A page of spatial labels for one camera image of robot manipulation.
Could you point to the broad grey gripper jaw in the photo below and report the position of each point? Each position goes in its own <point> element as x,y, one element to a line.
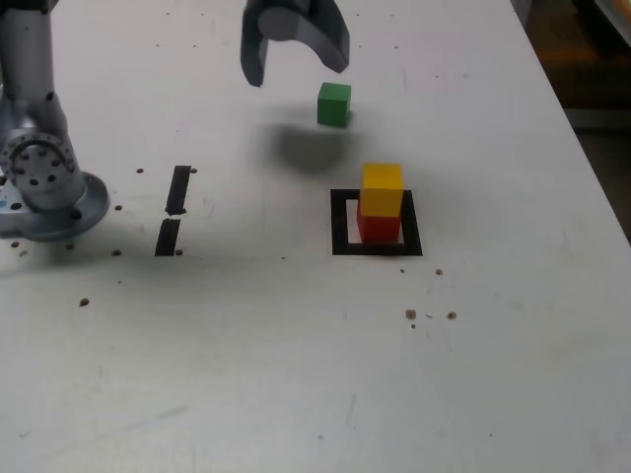
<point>325,39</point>

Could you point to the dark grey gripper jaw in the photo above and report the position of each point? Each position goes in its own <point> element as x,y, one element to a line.
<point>252,54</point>

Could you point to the green cube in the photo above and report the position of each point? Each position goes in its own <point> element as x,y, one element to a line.
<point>332,108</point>

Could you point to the yellow cube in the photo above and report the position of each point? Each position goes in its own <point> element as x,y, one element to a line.
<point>379,194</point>

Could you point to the red cube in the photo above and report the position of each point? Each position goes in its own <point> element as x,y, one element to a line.
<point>379,229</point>

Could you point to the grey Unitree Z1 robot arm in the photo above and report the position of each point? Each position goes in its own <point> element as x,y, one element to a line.
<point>39,172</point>

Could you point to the black tape square outline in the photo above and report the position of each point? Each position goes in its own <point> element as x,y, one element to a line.
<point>340,222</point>

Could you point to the black tape strip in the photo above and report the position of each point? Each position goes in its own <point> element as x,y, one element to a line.
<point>177,192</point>

